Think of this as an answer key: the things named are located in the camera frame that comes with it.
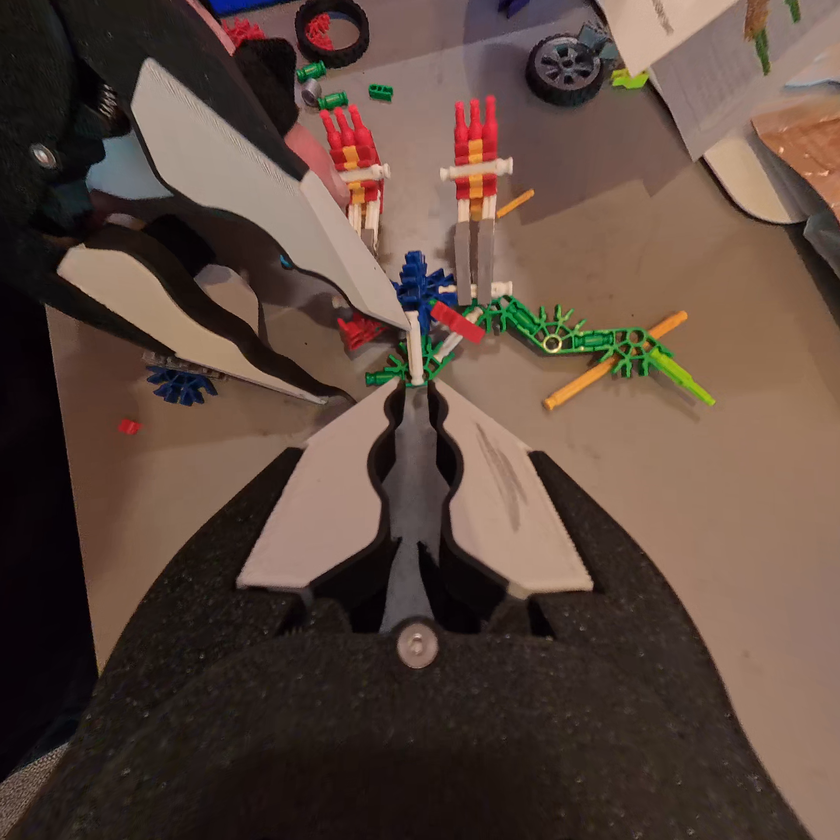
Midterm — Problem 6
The small black tyre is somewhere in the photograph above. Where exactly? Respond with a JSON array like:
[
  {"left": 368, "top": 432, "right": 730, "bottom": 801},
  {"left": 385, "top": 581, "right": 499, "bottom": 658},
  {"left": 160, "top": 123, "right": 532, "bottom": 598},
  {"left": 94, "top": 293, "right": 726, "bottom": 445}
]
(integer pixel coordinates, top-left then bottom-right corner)
[{"left": 294, "top": 0, "right": 370, "bottom": 70}]

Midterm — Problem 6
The toy instruction booklet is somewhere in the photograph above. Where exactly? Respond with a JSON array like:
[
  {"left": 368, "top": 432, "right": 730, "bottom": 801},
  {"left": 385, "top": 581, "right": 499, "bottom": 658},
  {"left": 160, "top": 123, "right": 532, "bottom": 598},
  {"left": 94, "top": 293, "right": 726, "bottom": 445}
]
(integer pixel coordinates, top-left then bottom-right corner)
[{"left": 594, "top": 0, "right": 840, "bottom": 163}]

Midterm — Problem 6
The red fan connector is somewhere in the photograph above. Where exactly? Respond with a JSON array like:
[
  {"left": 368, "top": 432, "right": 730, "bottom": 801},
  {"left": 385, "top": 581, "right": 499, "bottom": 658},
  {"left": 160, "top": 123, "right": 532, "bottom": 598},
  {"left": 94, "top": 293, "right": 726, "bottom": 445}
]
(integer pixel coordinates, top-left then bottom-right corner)
[{"left": 336, "top": 313, "right": 388, "bottom": 353}]

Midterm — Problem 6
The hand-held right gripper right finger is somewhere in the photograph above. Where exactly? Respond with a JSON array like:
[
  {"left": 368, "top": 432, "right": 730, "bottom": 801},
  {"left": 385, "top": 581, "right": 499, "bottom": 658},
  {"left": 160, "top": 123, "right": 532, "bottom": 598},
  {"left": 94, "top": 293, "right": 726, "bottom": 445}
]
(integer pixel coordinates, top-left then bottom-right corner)
[{"left": 430, "top": 379, "right": 595, "bottom": 599}]

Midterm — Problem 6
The person's left hand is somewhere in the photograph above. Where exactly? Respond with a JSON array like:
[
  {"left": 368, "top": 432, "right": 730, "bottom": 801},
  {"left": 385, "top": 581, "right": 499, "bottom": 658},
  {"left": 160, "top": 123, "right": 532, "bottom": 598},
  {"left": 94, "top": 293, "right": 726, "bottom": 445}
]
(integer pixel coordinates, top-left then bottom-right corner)
[{"left": 187, "top": 0, "right": 352, "bottom": 210}]

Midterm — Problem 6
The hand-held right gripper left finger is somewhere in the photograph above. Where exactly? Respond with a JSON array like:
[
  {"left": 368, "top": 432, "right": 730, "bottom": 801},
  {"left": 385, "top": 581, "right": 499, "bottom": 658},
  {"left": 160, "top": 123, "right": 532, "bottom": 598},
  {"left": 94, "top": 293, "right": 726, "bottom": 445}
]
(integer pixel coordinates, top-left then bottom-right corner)
[{"left": 236, "top": 379, "right": 403, "bottom": 595}]

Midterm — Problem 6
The short white rod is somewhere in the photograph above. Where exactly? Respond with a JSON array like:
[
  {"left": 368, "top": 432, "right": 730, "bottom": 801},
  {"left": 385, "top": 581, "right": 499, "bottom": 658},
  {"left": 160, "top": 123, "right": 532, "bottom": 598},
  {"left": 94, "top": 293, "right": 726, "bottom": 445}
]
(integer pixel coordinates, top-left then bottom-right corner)
[{"left": 403, "top": 310, "right": 425, "bottom": 388}]

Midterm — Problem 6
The person's dark clothing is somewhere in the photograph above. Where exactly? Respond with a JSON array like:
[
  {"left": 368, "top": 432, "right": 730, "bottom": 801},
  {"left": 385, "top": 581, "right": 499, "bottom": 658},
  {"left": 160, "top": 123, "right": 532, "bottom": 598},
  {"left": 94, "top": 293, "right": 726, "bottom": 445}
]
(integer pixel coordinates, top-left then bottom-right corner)
[{"left": 0, "top": 282, "right": 99, "bottom": 782}]

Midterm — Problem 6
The blue grey snowflake connector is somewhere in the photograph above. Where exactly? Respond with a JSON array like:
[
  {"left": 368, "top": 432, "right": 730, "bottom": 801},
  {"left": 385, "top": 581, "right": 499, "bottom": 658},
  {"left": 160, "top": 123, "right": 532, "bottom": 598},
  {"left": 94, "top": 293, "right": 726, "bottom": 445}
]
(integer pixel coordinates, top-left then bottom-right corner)
[{"left": 143, "top": 351, "right": 227, "bottom": 406}]

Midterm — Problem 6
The long yellow rod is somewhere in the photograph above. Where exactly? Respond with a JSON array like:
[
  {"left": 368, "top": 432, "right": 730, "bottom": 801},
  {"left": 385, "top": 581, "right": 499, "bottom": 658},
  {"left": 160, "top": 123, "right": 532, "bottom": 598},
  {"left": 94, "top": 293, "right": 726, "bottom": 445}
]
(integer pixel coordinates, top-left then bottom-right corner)
[{"left": 542, "top": 310, "right": 690, "bottom": 412}]

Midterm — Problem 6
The grey wheel with black tyre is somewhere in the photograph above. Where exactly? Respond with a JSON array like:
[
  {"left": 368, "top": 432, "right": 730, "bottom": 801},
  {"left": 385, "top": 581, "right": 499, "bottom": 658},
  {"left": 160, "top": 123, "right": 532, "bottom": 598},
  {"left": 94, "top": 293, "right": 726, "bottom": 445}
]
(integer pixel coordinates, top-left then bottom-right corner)
[{"left": 525, "top": 23, "right": 619, "bottom": 108}]

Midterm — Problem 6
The light green rod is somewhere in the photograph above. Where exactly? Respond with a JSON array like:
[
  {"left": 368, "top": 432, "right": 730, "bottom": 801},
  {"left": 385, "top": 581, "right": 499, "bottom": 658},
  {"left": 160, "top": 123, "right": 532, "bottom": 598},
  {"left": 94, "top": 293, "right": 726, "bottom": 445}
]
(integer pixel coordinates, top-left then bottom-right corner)
[{"left": 646, "top": 351, "right": 718, "bottom": 408}]

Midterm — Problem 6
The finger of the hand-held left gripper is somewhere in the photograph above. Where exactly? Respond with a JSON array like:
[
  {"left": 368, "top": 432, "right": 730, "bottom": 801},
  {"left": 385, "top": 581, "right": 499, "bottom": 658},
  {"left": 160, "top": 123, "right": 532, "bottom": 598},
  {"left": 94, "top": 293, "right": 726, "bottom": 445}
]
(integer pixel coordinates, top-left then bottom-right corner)
[
  {"left": 56, "top": 226, "right": 358, "bottom": 404},
  {"left": 130, "top": 58, "right": 413, "bottom": 332}
]

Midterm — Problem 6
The green connector chain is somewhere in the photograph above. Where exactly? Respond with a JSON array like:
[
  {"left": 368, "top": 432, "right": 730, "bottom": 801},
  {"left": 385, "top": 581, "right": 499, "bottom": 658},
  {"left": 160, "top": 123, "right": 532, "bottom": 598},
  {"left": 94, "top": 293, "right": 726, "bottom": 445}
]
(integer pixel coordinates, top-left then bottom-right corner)
[{"left": 467, "top": 295, "right": 677, "bottom": 380}]

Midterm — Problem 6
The white book stand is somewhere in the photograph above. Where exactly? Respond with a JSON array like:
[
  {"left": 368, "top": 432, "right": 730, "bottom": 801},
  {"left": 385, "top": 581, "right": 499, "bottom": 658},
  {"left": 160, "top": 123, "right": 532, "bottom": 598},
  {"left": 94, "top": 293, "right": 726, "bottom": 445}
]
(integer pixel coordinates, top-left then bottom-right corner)
[{"left": 702, "top": 134, "right": 809, "bottom": 226}]

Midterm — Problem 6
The blue red toy model core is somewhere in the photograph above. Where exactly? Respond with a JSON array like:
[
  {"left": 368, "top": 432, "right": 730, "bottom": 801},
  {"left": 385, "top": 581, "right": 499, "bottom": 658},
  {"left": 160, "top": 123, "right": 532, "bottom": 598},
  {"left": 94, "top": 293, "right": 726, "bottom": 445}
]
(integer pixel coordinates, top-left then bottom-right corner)
[{"left": 365, "top": 251, "right": 488, "bottom": 389}]

